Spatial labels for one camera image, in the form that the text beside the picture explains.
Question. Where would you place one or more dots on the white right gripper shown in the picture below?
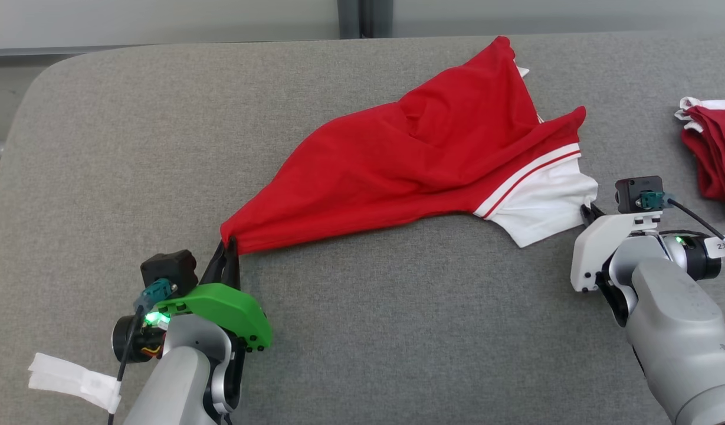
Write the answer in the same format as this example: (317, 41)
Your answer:
(595, 248)

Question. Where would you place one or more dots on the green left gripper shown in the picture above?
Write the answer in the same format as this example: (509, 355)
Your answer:
(226, 307)

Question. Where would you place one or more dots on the red white shirt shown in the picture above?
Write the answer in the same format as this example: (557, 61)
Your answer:
(716, 153)

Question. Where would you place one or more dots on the red white lettered jersey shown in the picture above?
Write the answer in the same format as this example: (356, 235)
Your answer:
(409, 159)

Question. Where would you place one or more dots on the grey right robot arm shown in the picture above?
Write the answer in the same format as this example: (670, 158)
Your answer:
(675, 319)

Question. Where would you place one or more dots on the grey fabric sofa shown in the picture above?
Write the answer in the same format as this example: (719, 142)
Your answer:
(397, 324)

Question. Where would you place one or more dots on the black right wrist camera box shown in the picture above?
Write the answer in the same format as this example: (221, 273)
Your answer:
(633, 188)

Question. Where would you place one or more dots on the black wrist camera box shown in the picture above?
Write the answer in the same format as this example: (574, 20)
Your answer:
(633, 188)
(169, 270)

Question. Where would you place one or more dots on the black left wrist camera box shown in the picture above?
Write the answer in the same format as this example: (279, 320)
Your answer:
(169, 270)

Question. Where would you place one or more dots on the grey metal double frame post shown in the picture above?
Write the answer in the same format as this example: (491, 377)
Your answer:
(365, 18)

